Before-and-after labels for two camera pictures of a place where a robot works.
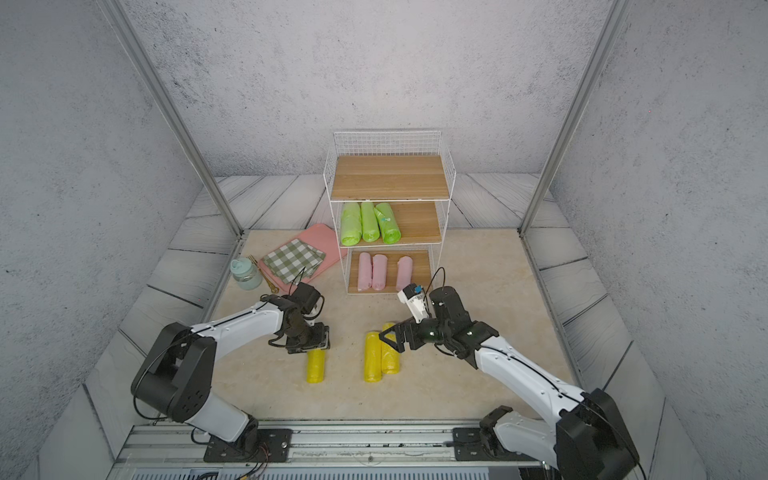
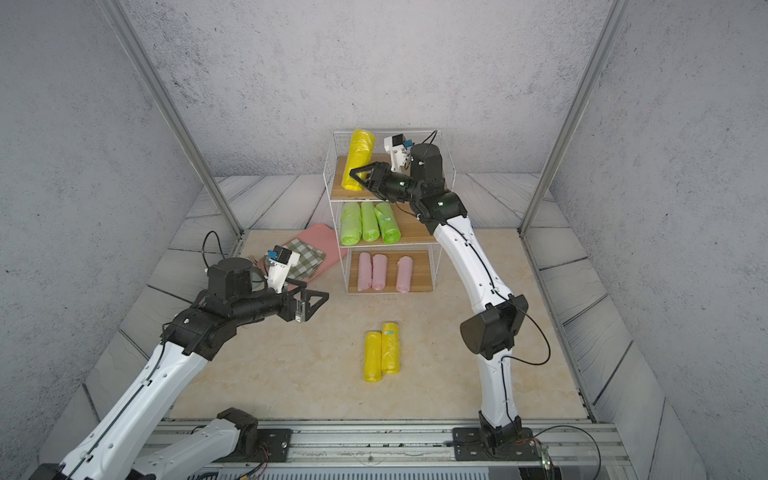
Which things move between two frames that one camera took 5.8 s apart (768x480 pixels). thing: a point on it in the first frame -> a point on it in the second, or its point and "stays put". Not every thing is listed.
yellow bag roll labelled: x=390 y=357 stays put
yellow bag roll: x=315 y=366 -> x=360 y=153
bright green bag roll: x=390 y=230 stays put
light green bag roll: x=351 y=224 stays put
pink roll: x=404 y=272 stays put
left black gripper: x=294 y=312 -> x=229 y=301
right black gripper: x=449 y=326 -> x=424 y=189
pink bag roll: x=379 y=271 stays put
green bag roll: x=370 y=225 stays put
